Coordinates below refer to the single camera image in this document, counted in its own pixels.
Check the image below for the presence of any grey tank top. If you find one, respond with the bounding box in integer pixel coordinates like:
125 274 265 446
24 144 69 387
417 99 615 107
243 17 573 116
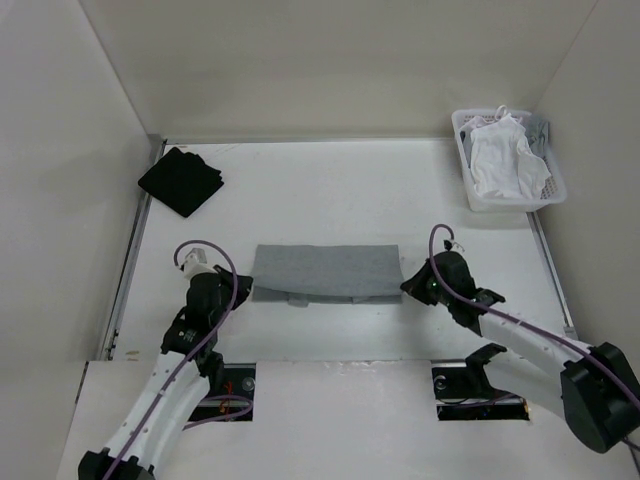
251 245 404 307

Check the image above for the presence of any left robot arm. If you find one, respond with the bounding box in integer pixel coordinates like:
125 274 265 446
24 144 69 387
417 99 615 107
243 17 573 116
78 265 253 479

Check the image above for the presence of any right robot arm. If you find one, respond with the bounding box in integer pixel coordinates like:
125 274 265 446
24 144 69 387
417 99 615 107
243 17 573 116
400 251 639 453

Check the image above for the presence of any folded black tank top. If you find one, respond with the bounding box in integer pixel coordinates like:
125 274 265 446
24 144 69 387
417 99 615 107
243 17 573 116
138 147 224 218

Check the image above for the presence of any white tank top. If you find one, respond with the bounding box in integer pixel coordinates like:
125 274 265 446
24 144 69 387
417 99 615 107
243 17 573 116
461 105 551 200

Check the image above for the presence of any white plastic laundry basket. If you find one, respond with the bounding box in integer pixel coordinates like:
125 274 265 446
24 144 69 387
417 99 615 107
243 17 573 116
451 108 567 213

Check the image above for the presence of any grey garment in basket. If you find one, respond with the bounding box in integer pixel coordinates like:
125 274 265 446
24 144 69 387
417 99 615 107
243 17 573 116
524 114 550 159

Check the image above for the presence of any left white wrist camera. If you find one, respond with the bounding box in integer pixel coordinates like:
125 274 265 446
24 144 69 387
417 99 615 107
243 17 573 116
180 248 210 280

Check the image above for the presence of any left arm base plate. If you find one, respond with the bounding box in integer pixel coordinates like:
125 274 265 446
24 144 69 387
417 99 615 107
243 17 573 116
189 364 256 422

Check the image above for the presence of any metal table edge rail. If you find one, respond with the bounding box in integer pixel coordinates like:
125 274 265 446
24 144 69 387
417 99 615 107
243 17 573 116
99 133 167 361

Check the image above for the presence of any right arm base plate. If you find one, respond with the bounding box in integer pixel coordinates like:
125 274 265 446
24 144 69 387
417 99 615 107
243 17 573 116
431 363 530 421

